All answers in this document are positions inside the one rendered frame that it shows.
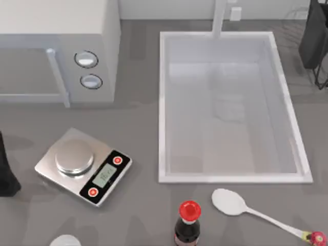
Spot white sink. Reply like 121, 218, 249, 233
158, 31, 314, 184

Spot small microwave knob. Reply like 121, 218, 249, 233
79, 73, 104, 90

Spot silver kitchen scale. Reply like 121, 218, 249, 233
34, 127, 133, 208

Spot large microwave knob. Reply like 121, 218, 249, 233
73, 50, 99, 69

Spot dark bottle with red cap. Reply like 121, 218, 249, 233
174, 200, 202, 246

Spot pale microwave oven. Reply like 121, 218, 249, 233
0, 0, 121, 109

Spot tall white tap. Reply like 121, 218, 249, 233
211, 0, 227, 39

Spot white round cap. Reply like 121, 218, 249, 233
49, 234, 82, 246

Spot black chair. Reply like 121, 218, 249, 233
298, 0, 328, 90

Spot white spoon with floral handle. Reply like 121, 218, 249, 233
211, 188, 324, 244

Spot microwave door handle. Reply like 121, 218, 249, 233
45, 47, 71, 108

